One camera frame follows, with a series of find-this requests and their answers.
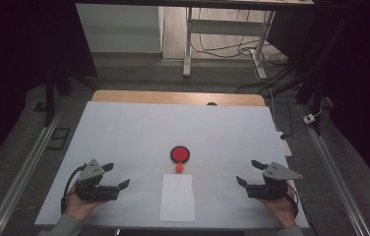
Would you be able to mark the dark table grommet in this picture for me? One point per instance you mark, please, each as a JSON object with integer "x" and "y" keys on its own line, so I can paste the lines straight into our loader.
{"x": 212, "y": 104}

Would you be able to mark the white desk frame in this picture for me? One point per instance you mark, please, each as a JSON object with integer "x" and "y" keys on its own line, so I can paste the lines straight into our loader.
{"x": 225, "y": 28}

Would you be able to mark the person's right hand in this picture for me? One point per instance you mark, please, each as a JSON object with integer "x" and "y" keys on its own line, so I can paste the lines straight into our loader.
{"x": 281, "y": 209}

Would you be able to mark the large white table cover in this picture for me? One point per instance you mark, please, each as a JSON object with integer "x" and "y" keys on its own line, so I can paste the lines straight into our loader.
{"x": 147, "y": 131}

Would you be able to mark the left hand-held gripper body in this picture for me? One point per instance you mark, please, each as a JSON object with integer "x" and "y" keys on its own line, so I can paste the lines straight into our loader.
{"x": 92, "y": 190}

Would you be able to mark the wooden table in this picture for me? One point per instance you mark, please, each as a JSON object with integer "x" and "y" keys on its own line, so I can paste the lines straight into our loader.
{"x": 160, "y": 97}

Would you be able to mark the white paper sheet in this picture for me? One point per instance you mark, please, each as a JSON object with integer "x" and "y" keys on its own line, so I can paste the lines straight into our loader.
{"x": 177, "y": 200}

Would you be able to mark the black floor plate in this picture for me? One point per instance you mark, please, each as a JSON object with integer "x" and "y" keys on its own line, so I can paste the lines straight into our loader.
{"x": 58, "y": 138}

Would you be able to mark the small orange ball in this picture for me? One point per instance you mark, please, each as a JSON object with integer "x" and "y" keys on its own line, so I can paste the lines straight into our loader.
{"x": 179, "y": 167}

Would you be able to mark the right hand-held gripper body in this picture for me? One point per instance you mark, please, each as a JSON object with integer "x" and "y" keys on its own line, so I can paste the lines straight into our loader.
{"x": 273, "y": 187}

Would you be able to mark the person's left hand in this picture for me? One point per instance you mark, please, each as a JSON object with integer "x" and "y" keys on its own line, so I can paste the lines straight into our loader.
{"x": 79, "y": 206}

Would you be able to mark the round red ink pad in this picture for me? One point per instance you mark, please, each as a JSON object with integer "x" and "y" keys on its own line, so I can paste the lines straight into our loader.
{"x": 180, "y": 154}

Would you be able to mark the aluminium floor rail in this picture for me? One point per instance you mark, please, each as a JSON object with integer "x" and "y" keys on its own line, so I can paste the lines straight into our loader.
{"x": 25, "y": 172}
{"x": 334, "y": 170}

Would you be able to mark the black metal stand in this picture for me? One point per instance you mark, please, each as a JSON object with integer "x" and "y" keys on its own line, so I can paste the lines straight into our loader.
{"x": 314, "y": 95}
{"x": 50, "y": 98}

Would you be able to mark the white cabinet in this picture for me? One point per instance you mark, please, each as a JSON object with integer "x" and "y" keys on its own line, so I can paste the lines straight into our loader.
{"x": 120, "y": 29}

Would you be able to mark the small white adapter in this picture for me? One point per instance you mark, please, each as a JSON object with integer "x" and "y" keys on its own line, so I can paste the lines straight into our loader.
{"x": 309, "y": 119}

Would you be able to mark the white power strip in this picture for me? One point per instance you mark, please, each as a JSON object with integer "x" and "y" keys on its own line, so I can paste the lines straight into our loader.
{"x": 284, "y": 144}

